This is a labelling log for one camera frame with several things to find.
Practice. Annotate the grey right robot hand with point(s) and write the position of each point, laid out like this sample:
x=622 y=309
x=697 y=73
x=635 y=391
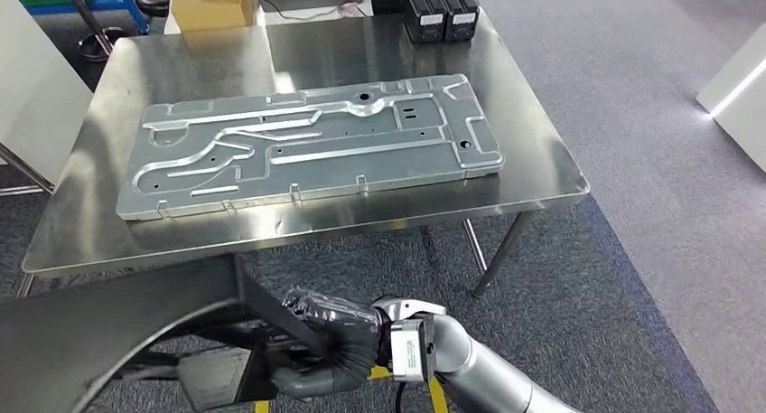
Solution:
x=341 y=314

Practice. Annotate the black plastic panel part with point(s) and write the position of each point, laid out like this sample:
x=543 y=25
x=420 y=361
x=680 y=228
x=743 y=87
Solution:
x=90 y=326

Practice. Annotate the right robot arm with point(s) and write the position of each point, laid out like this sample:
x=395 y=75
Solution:
x=479 y=368

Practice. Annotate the stainless steel workbench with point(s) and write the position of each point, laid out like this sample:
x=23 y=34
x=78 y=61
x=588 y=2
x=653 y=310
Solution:
x=179 y=57

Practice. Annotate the grey stamped metal plate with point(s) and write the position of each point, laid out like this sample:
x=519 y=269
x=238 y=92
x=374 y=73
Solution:
x=359 y=135

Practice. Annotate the black battery pack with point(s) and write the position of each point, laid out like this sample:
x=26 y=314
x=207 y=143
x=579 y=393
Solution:
x=459 y=9
x=424 y=12

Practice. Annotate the brown cardboard box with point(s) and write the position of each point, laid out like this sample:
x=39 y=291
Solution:
x=209 y=12

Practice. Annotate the stanchion with black base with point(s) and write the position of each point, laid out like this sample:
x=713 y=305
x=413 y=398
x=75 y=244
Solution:
x=102 y=42

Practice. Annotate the white cabinet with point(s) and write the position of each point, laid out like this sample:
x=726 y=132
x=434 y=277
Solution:
x=36 y=87

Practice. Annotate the white pillar with light strips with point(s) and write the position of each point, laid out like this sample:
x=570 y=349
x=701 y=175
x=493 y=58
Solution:
x=736 y=99

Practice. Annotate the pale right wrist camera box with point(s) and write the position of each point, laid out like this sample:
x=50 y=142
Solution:
x=410 y=350

